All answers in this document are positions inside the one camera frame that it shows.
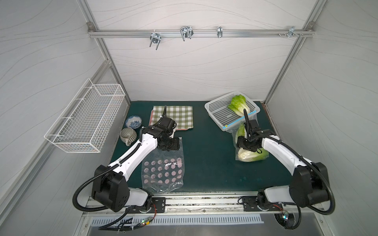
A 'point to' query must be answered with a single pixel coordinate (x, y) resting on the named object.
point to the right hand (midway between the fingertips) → (242, 144)
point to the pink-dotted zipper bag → (163, 171)
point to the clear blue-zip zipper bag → (237, 129)
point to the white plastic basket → (218, 110)
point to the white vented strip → (149, 220)
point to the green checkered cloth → (182, 115)
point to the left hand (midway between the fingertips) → (176, 147)
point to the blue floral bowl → (133, 121)
